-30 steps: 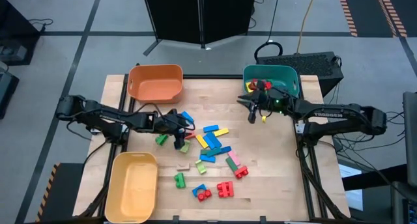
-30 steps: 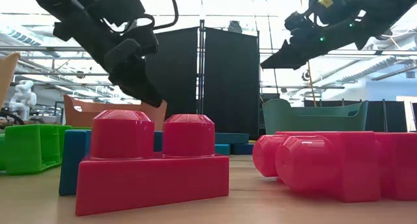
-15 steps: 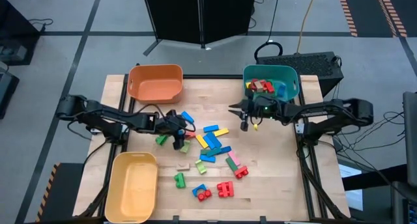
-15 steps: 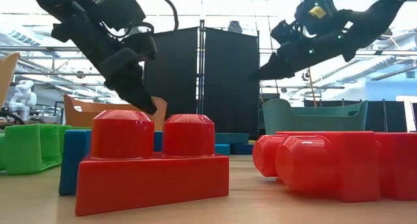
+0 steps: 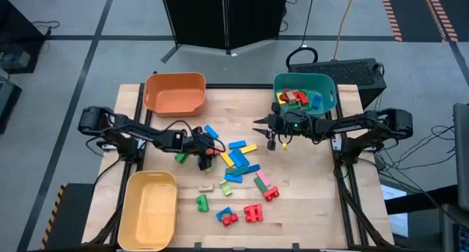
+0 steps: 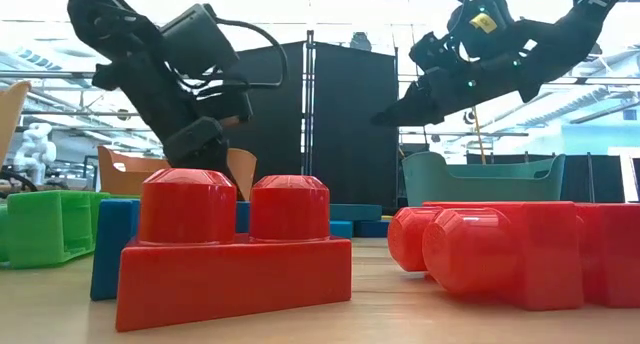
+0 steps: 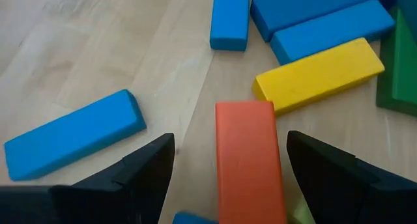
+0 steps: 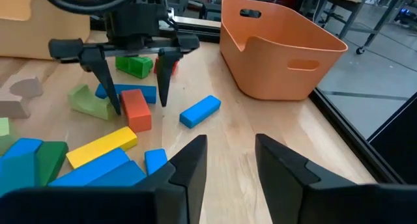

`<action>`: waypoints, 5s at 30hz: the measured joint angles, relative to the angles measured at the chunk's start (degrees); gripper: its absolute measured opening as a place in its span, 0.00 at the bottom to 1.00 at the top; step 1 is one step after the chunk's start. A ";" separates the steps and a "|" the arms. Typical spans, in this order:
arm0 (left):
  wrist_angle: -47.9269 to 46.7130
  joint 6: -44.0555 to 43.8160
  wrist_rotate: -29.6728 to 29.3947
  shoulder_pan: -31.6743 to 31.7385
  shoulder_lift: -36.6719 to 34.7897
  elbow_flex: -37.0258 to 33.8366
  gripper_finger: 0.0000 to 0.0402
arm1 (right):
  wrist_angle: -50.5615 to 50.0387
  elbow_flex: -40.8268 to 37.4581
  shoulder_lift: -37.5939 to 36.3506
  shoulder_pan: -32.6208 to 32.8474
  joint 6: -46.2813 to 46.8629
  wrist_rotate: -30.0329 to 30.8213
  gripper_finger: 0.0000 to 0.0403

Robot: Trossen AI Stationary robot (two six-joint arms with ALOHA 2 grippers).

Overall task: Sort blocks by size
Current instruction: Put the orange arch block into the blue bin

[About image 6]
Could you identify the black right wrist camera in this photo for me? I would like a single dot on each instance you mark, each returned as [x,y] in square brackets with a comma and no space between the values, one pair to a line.
[482,24]

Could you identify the teal plastic bin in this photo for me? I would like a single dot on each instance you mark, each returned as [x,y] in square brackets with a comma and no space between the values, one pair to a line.
[480,189]

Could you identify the white panel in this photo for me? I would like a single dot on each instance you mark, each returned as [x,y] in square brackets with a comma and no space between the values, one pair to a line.
[630,179]

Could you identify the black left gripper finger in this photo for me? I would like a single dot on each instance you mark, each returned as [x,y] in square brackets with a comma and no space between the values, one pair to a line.
[225,106]
[195,144]

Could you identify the red two-stud plastic brick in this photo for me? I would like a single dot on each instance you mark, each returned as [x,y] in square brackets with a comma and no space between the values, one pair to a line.
[225,284]
[525,254]
[615,254]

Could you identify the blue wooden arch block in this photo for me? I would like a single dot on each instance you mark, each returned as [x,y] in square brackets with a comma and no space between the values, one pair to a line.
[112,249]

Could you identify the yellow wooden block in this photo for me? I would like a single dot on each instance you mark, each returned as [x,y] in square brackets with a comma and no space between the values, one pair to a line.
[386,217]

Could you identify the white robot figure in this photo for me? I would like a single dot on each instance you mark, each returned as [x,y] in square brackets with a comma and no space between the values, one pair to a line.
[35,149]

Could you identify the black folding partition screen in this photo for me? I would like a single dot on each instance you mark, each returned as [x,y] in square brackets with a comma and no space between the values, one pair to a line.
[350,144]

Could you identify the yellow plastic bin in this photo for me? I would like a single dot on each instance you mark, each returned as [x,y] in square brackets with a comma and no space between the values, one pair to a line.
[10,114]

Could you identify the green plastic brick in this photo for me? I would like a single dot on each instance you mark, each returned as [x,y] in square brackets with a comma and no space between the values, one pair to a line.
[45,229]

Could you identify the orange plastic bin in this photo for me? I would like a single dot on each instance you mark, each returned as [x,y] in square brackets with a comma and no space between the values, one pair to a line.
[125,176]

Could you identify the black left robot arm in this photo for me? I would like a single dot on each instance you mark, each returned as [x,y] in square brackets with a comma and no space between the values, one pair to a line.
[110,24]

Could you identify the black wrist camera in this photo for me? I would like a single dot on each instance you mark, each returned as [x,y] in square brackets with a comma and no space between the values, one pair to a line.
[482,24]
[200,39]

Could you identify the orange wooden block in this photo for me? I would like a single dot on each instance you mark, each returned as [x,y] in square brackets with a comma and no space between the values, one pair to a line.
[231,121]

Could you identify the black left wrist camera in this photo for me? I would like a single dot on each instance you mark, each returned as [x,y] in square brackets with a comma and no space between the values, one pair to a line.
[200,39]

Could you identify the grey overhead pipe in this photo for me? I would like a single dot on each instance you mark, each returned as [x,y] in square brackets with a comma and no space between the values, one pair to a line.
[50,74]

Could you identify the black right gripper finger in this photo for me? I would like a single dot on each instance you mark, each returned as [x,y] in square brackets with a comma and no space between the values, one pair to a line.
[415,109]

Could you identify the teal wooden block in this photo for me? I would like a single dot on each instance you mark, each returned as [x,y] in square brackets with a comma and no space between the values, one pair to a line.
[355,212]

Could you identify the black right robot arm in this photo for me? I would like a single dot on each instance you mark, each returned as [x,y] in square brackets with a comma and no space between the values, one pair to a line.
[575,34]

